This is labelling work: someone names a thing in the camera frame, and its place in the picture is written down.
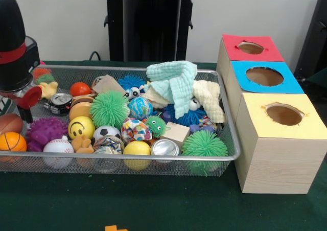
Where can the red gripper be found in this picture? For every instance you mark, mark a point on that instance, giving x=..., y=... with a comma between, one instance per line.
x=28, y=98

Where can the green spiky ball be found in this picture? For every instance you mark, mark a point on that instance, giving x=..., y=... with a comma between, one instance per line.
x=205, y=145
x=109, y=110

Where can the orange plastic comb toy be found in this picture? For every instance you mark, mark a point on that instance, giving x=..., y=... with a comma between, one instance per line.
x=116, y=228

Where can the mint green cloth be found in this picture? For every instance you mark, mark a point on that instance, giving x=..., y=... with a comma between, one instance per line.
x=176, y=83

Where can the cream muslin cloth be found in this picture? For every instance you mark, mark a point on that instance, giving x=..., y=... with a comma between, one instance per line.
x=208, y=98

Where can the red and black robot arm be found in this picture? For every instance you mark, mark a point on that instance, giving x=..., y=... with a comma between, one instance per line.
x=13, y=37

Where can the clear mesh bin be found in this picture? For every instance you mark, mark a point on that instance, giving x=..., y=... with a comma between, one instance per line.
x=214, y=80

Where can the wooden box with three holes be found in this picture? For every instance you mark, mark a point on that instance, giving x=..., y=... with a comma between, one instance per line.
x=276, y=159

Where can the purple spiky toy with eyes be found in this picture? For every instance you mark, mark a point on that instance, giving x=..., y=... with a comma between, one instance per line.
x=46, y=131

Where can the small orange basketball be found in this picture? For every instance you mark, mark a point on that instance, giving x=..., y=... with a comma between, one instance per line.
x=12, y=141

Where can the black can with silver top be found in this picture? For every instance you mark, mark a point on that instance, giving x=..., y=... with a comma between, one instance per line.
x=59, y=103

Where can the white baseball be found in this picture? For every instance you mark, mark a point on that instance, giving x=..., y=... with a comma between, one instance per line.
x=57, y=146

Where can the yellow smiley ball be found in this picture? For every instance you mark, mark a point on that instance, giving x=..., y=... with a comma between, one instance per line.
x=81, y=127

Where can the dark green tablecloth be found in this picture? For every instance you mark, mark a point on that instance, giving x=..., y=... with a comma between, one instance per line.
x=153, y=205

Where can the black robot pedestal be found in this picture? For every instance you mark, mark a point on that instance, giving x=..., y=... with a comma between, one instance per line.
x=153, y=26

